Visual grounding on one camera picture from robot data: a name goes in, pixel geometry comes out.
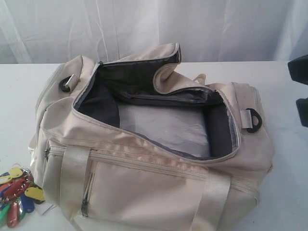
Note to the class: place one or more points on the cream duffel bag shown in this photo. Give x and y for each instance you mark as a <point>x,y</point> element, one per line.
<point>100,174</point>

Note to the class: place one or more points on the colourful key tag bunch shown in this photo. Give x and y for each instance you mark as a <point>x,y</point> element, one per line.
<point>19,195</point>

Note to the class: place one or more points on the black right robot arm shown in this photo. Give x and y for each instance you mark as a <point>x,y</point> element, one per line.
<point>298,70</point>

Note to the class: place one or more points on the white backdrop curtain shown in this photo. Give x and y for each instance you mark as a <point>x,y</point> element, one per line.
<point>55,31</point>

